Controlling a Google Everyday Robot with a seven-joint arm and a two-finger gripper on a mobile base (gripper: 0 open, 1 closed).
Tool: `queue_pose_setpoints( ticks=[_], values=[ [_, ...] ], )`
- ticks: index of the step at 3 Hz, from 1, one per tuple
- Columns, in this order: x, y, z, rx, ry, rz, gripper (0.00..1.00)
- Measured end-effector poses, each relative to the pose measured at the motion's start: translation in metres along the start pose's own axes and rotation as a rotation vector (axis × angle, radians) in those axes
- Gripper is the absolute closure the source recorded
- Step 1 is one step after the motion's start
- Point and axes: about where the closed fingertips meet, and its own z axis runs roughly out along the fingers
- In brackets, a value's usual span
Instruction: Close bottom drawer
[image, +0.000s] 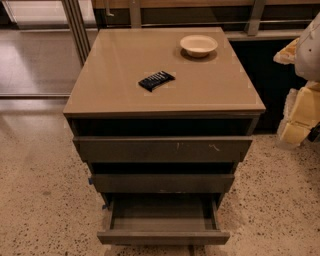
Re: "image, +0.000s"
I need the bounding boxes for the grey bottom drawer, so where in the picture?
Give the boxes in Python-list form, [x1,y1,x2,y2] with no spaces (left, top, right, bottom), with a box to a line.
[97,193,230,246]

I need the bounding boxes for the grey drawer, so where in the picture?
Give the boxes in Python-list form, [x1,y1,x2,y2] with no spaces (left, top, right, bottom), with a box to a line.
[90,174,234,193]
[97,193,230,246]
[73,136,252,163]

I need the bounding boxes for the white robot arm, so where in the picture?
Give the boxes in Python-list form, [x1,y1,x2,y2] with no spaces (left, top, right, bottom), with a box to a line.
[273,14,320,149]

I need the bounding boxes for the grey three-drawer cabinet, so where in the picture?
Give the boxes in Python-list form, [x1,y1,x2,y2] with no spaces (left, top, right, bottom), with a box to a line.
[62,27,267,210]

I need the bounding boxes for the grey middle drawer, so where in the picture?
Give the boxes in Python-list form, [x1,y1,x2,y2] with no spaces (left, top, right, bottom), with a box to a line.
[90,174,234,193]

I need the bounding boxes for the grey top drawer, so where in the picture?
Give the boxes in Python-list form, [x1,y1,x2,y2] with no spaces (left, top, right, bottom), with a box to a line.
[73,136,252,163]

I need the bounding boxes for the black object at right edge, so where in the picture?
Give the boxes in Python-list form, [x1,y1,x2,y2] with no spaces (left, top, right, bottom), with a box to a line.
[308,122,320,142]

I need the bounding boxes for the white paper bowl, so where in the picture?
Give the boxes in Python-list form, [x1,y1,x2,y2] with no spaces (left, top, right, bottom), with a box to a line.
[180,35,218,58]

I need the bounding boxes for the dark blue snack bar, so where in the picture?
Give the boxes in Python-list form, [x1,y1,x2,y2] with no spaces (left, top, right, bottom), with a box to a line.
[138,71,175,92]

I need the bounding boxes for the metal railing frame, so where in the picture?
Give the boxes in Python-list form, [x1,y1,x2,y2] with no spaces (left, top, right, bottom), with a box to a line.
[61,0,320,66]

